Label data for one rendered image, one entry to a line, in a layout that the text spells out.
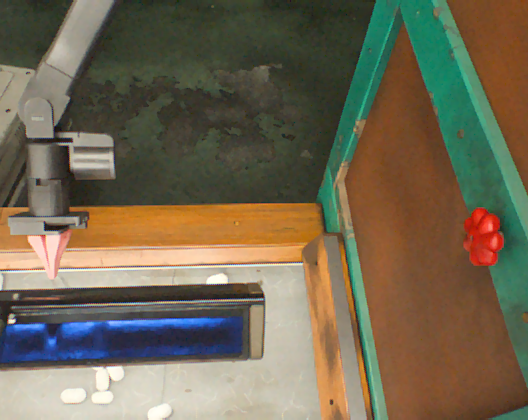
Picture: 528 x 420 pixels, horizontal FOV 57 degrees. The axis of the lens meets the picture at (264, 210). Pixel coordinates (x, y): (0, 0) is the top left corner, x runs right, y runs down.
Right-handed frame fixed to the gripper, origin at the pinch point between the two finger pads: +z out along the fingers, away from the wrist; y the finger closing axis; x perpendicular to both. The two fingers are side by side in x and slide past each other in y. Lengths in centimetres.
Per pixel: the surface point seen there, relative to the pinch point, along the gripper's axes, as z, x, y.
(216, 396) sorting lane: 19.1, -4.2, 24.9
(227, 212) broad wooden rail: -7.3, 14.2, 27.2
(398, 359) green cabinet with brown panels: 6, -21, 47
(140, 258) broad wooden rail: 0.2, 9.9, 11.8
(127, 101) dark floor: -38, 138, -11
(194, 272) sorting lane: 2.8, 9.2, 21.2
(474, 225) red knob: -14, -43, 44
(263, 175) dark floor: -8, 114, 44
